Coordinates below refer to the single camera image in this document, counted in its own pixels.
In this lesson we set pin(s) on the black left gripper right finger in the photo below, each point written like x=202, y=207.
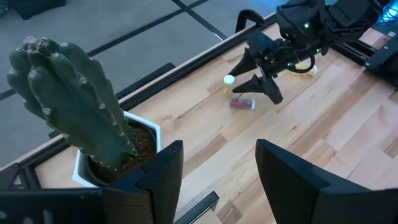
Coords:
x=295, y=186

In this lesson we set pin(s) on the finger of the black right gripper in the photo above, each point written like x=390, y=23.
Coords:
x=247, y=62
x=261, y=85

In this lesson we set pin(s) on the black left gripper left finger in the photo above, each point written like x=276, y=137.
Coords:
x=155, y=186

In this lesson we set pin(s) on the pale yellow pill vial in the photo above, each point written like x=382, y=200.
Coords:
x=229, y=82

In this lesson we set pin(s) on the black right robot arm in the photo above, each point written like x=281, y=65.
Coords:
x=342, y=15

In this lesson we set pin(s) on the dark red pill vial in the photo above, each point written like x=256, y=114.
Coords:
x=241, y=104

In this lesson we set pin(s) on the white plant pot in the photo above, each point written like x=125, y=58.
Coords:
x=157, y=133

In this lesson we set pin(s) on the green cactus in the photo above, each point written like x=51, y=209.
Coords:
x=68, y=102

